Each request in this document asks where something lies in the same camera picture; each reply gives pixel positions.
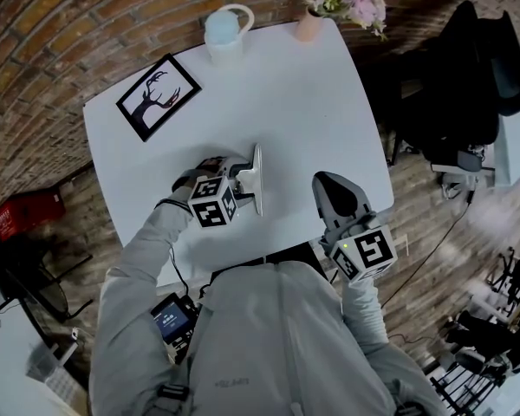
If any white mug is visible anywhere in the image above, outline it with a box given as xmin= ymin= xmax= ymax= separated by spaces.
xmin=203 ymin=3 xmax=256 ymax=67

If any black device with screen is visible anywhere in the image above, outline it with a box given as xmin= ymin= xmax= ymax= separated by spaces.
xmin=150 ymin=291 xmax=199 ymax=364

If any black standing fan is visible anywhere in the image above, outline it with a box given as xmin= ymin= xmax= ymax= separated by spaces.
xmin=25 ymin=249 xmax=94 ymax=325

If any black swivel chair base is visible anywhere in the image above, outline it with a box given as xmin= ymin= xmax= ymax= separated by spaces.
xmin=428 ymin=249 xmax=520 ymax=416

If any pink vase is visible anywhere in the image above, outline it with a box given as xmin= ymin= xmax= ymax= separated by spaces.
xmin=295 ymin=6 xmax=327 ymax=43

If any black high-back office chair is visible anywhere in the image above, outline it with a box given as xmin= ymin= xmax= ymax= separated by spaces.
xmin=396 ymin=0 xmax=520 ymax=192

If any person's torso in grey jacket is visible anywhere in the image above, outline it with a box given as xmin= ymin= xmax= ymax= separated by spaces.
xmin=88 ymin=260 xmax=450 ymax=416

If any white side desk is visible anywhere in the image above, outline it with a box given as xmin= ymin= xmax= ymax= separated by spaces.
xmin=493 ymin=49 xmax=520 ymax=188

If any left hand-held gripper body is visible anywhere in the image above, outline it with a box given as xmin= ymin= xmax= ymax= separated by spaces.
xmin=186 ymin=156 xmax=252 ymax=229

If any person's left hand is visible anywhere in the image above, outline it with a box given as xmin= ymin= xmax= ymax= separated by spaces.
xmin=172 ymin=169 xmax=203 ymax=199

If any black picture frame with deer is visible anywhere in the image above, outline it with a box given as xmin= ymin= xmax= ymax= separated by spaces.
xmin=115 ymin=52 xmax=204 ymax=144

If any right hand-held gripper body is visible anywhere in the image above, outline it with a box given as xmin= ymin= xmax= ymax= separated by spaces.
xmin=318 ymin=211 xmax=399 ymax=283

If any person's right forearm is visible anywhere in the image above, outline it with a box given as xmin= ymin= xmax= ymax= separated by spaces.
xmin=337 ymin=270 xmax=392 ymax=357

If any white desk with keyboard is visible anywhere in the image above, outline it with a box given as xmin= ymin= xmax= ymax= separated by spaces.
xmin=0 ymin=296 xmax=92 ymax=416

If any red box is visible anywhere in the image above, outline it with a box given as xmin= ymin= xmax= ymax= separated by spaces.
xmin=0 ymin=188 xmax=67 ymax=243

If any person's left forearm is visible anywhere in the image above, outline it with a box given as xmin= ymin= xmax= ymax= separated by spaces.
xmin=106 ymin=188 xmax=197 ymax=285

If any black floor cable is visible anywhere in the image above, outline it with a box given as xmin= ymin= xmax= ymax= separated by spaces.
xmin=380 ymin=188 xmax=476 ymax=312

